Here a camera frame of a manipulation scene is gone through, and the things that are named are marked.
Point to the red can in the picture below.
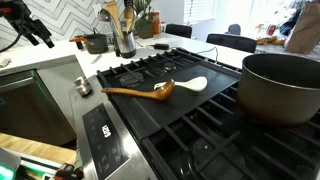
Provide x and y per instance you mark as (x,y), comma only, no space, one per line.
(271,30)

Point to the orange container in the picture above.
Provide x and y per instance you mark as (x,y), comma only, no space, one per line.
(156,23)

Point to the metal ladle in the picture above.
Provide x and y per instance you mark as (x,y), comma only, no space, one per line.
(104,15)

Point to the rounded grey device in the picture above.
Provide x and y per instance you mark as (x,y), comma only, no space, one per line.
(8,163)

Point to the steel utensil holder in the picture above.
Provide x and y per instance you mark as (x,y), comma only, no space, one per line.
(126,45)

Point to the white plastic spoon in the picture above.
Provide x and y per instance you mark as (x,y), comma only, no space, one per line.
(196,84)

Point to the red and black tool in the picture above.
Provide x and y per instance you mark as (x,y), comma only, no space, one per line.
(65,171)

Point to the wide black chair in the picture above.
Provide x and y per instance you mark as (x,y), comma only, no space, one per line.
(233,42)

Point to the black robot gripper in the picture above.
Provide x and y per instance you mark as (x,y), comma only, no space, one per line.
(16,15)

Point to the black stove control panel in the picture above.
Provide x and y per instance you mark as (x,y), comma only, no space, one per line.
(105,140)

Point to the potted green plant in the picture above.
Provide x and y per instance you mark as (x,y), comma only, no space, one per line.
(145,28)

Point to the stainless steel dishwasher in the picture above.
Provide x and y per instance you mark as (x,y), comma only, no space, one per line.
(30,106)

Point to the small wooden spoon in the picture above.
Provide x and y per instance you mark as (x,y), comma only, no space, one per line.
(128,15)

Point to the silver stove knob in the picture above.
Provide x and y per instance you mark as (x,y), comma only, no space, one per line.
(83,87)

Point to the black gas stove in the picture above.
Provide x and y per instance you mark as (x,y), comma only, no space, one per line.
(100,110)

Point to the small black device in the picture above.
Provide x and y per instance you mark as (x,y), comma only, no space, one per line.
(161,46)

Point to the brown paper bag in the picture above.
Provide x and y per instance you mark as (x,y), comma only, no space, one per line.
(305,30)

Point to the white window blinds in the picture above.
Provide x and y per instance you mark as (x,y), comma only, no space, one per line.
(200,10)

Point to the black griddle plate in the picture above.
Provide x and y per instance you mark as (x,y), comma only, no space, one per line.
(186,100)

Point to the wooden spatula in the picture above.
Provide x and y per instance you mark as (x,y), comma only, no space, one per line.
(114,13)

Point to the orange food items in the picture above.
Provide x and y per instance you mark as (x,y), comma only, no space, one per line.
(270,40)

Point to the large dark cooking pot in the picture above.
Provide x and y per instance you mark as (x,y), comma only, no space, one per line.
(276,96)

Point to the small black chair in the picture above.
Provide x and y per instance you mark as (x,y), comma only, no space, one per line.
(178,30)

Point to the wooden serving spoon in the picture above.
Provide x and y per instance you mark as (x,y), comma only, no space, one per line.
(133,92)

